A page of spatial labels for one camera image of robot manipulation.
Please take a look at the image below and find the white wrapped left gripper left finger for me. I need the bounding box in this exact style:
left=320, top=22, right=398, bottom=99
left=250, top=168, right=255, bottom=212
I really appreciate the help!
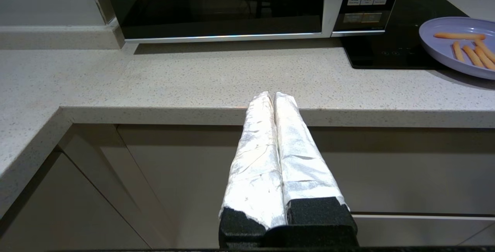
left=218, top=92, right=287, bottom=248

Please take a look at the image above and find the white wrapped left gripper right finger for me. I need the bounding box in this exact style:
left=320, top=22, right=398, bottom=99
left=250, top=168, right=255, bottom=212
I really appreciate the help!
left=274, top=92, right=358, bottom=247

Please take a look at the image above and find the black glass microwave door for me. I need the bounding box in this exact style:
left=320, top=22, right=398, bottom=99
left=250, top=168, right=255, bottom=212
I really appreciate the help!
left=99, top=0, right=348, bottom=44

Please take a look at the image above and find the purple plastic plate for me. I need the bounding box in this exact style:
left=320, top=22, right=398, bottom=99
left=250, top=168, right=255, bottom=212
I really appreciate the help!
left=419, top=17, right=495, bottom=80

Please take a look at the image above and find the silver Panasonic microwave oven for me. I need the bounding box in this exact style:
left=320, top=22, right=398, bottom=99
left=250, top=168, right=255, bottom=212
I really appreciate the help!
left=86, top=0, right=406, bottom=44

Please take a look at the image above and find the black induction cooktop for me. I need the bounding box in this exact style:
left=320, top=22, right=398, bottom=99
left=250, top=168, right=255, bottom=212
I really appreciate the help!
left=340, top=0, right=470, bottom=70

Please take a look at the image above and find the orange french fry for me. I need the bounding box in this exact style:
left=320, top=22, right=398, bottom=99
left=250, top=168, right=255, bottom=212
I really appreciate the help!
left=475, top=39, right=495, bottom=62
left=452, top=41, right=465, bottom=62
left=463, top=45, right=485, bottom=68
left=434, top=32, right=486, bottom=41
left=474, top=46, right=495, bottom=70

